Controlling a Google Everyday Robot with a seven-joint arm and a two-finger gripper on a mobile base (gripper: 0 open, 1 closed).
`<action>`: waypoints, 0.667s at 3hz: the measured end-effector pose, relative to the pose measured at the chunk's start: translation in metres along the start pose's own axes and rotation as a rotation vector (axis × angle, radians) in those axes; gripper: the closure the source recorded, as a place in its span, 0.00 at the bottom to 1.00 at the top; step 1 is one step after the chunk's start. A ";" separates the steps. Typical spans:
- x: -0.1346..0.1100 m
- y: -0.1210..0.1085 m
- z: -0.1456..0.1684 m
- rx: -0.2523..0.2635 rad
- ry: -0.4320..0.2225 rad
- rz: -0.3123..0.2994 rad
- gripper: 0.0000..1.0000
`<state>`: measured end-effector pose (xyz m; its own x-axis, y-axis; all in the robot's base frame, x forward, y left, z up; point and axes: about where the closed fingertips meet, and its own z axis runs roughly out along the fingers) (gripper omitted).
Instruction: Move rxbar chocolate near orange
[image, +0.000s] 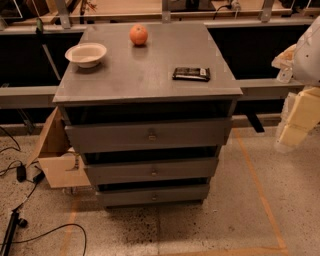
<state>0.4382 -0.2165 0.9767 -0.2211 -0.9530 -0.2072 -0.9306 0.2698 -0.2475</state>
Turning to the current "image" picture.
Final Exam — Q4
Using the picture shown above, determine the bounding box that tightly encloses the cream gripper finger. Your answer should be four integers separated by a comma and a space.
275, 87, 320, 153
271, 44, 296, 83

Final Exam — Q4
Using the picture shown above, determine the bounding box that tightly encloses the black rxbar chocolate bar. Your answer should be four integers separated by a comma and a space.
172, 67, 211, 82

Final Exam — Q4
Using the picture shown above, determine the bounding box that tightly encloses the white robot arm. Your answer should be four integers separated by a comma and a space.
271, 17, 320, 153

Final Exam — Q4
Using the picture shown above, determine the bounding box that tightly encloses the top grey drawer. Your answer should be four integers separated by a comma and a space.
65, 118, 232, 153

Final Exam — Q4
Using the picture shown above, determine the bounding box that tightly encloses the grey drawer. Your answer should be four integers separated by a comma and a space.
85, 157, 218, 185
96, 184, 209, 207
65, 118, 232, 153

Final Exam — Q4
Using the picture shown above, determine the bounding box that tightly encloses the middle grey drawer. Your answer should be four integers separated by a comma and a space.
85, 157, 218, 185

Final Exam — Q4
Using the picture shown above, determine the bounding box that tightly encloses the bottom grey drawer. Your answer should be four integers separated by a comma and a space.
96, 184, 209, 207

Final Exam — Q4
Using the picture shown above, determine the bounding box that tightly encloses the grey drawer cabinet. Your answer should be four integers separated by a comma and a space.
54, 23, 242, 193

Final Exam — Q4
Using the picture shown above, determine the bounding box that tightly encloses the orange fruit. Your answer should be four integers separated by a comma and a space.
129, 24, 148, 46

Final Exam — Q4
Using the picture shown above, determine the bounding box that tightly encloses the white bowl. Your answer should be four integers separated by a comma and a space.
65, 43, 107, 68

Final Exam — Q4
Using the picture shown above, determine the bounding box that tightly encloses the cardboard box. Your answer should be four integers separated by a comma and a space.
26, 108, 90, 188

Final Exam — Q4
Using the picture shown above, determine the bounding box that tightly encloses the black power adapter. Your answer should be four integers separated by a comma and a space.
16, 165, 26, 182

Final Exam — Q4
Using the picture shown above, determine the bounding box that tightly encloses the black tripod leg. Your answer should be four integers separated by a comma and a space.
0, 210, 28, 256

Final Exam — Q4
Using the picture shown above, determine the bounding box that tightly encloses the black floor cable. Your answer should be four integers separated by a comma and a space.
0, 126, 88, 256

